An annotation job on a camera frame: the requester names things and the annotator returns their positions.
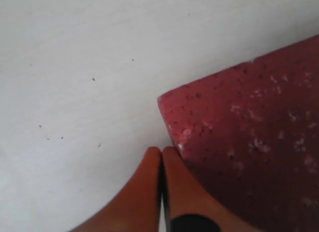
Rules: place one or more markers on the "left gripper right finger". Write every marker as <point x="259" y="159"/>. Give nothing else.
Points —
<point x="188" y="206"/>

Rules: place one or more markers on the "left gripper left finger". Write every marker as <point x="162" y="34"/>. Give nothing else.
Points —
<point x="136" y="207"/>

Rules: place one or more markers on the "red brick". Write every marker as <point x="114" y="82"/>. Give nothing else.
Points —
<point x="250" y="136"/>

